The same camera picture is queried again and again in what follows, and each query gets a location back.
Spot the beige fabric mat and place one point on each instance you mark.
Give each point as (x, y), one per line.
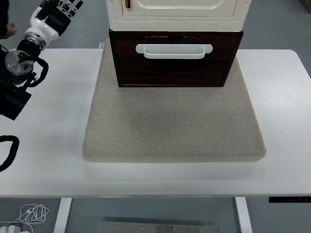
(170, 121)

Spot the white charger adapter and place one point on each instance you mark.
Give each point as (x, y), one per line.
(12, 228)

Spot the person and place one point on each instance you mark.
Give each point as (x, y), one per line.
(3, 14)

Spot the dark wooden drawer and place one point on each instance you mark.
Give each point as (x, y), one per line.
(121, 48)

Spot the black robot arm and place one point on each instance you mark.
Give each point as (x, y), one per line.
(14, 65)

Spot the white table leg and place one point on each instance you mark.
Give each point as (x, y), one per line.
(243, 216)
(62, 216)

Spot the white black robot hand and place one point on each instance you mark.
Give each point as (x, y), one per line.
(52, 23)

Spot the cream plastic cabinet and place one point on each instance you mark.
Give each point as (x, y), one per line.
(175, 24)

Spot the small white table clip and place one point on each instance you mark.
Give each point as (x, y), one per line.
(100, 45)

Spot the cardboard box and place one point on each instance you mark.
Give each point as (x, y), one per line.
(307, 4)

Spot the dark wooden drawer case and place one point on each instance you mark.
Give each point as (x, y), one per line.
(170, 75)

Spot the black table control panel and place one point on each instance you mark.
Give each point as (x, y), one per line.
(289, 199)

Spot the grey metal plate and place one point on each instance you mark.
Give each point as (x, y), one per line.
(158, 228)

